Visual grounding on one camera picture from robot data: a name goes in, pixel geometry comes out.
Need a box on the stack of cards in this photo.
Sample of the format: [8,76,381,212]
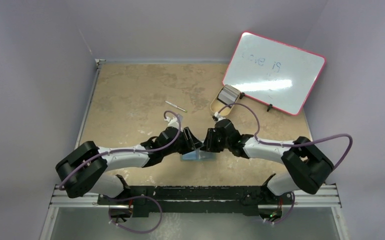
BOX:
[217,85,241,105]

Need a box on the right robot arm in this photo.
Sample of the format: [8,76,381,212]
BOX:
[201,119,334,204]

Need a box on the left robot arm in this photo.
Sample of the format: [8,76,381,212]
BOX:
[55,126,204,205]

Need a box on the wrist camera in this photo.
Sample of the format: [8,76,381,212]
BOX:
[165,114,183,129]
[212,112,221,122]

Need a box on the pink framed whiteboard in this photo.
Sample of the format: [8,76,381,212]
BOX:
[222,32,326,116]

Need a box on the beige oval tray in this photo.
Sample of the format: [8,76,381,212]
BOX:
[209,84,242,114]

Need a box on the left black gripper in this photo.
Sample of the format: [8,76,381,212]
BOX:
[162,127,203,157]

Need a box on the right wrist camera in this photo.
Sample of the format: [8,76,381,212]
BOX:
[212,112,221,122]

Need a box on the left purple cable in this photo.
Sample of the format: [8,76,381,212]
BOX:
[58,110,183,191]

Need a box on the green card holder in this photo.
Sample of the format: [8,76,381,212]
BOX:
[180,149,217,162]

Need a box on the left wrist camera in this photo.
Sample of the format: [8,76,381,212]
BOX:
[165,114,183,129]

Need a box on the black whiteboard stand foot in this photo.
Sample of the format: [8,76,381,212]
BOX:
[239,92,245,100]

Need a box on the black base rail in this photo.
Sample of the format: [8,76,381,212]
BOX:
[97,184,294,218]

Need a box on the green tipped marker pen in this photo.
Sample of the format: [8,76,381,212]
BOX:
[164,100,188,113]

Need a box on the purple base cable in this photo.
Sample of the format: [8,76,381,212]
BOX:
[107,194,165,235]

